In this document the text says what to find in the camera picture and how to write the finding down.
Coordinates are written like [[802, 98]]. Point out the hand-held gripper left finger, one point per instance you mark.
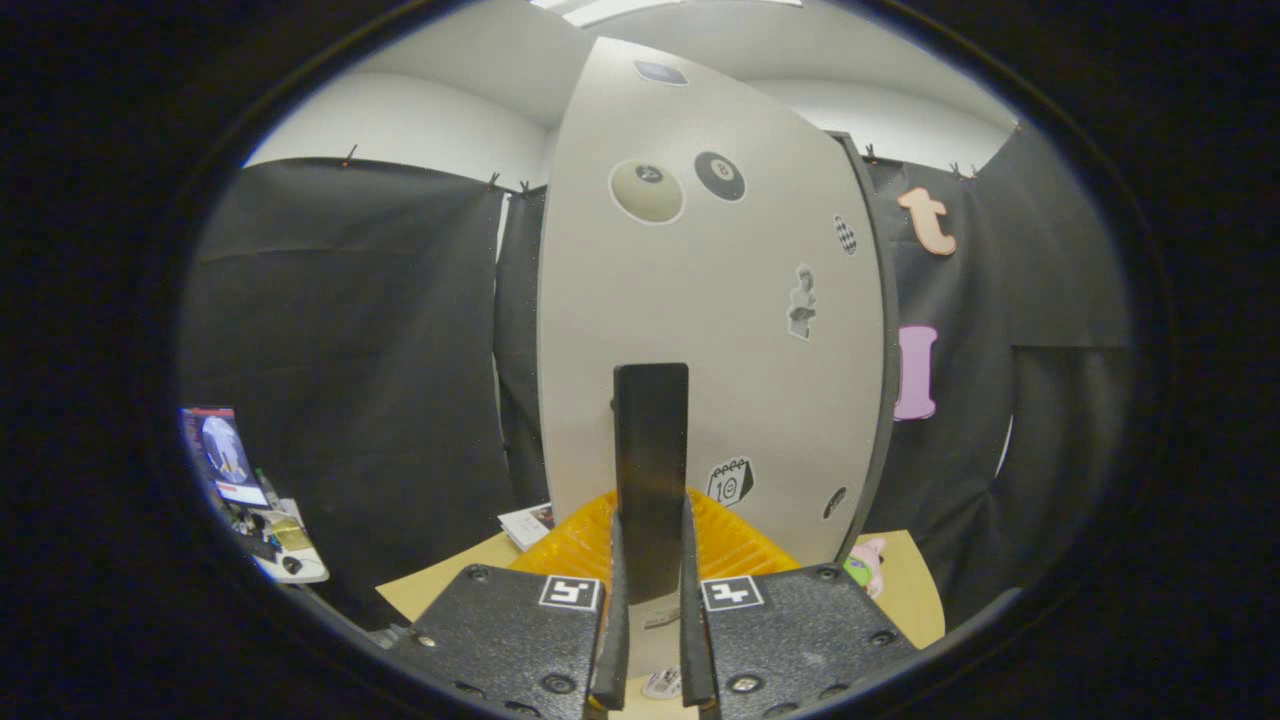
[[618, 640]]

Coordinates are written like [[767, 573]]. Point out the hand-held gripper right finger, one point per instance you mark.
[[695, 650]]

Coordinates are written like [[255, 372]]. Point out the white shoe with striped sides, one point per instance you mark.
[[662, 684]]

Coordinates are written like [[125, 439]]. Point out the beige shoe cabinet door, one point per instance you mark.
[[640, 300]]

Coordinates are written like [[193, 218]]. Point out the grey shoe cabinet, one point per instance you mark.
[[888, 330]]

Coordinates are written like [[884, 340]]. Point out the white book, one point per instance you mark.
[[528, 525]]

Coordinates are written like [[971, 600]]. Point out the green plush toy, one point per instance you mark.
[[866, 568]]

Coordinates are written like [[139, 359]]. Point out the black backdrop cloth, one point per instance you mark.
[[350, 350]]

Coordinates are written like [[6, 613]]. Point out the large ceiling light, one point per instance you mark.
[[610, 8]]

